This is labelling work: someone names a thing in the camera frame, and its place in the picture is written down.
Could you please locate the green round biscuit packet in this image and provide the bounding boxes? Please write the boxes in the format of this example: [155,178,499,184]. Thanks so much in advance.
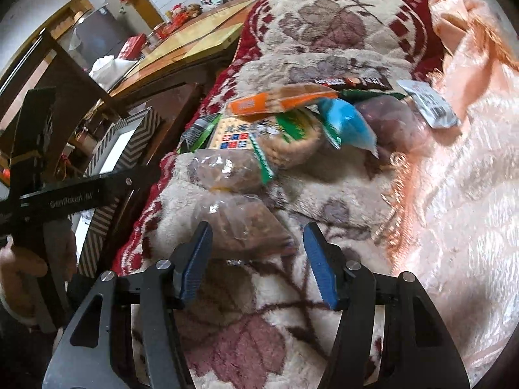
[247,107,337,184]

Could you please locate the dark wooden chair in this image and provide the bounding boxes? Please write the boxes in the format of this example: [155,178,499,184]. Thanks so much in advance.
[0,28,205,211]

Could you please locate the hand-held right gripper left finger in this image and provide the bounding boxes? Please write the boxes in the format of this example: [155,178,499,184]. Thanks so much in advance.
[42,221,213,389]

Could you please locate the striped cardboard box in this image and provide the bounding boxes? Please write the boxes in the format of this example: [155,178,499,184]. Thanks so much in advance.
[76,107,163,277]

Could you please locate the grey appliance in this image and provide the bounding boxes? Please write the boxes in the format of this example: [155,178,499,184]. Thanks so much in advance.
[73,6,132,63]

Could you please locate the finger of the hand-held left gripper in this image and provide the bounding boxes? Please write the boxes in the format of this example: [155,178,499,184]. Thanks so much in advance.
[90,165,162,207]

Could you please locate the white plastic bag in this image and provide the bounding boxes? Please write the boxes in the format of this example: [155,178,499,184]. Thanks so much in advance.
[88,54,139,82]

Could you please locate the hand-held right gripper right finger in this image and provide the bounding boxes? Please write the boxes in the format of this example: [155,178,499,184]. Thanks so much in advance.
[302,222,467,389]

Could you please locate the orange cracker packet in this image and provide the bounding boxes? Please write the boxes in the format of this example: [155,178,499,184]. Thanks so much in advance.
[227,85,339,116]

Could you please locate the cream cracker packet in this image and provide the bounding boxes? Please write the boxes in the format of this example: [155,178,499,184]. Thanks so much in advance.
[209,114,284,163]

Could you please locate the dark green snack packet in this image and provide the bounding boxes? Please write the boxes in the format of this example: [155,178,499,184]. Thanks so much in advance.
[178,113,222,155]

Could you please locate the white barcode packet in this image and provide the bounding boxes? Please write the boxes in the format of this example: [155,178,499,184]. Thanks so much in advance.
[396,79,461,129]

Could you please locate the clear bag brown pastry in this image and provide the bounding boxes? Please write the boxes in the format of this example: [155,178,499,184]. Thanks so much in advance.
[192,194,297,261]
[188,148,268,192]

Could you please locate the clear bag purple snack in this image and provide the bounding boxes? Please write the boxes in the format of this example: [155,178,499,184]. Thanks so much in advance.
[355,94,430,159]

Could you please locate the wooden low cabinet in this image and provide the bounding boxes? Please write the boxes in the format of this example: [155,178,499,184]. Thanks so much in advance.
[109,0,260,99]

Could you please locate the person's left hand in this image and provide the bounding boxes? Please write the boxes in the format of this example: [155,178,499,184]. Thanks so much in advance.
[0,219,78,327]

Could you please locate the floral plush blanket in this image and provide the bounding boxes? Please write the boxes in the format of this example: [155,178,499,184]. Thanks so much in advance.
[111,0,451,389]

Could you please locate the blue snack packet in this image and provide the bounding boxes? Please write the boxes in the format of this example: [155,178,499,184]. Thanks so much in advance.
[316,97,380,159]

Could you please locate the peach satin quilt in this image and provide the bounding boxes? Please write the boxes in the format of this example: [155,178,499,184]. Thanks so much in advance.
[383,0,519,377]

